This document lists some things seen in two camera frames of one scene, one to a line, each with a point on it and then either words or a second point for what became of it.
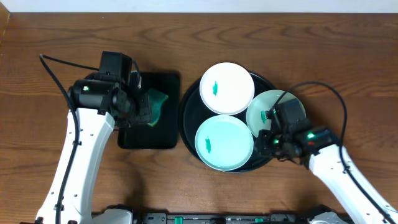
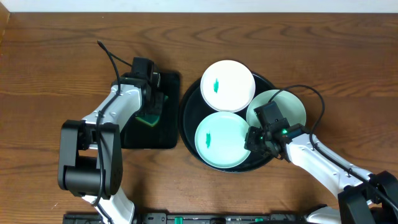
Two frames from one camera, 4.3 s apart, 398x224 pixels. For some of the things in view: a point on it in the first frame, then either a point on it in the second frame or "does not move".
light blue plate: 224,142 does not move
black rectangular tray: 164,134 does not move
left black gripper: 145,109 -> 156,106
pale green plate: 258,109 does not move
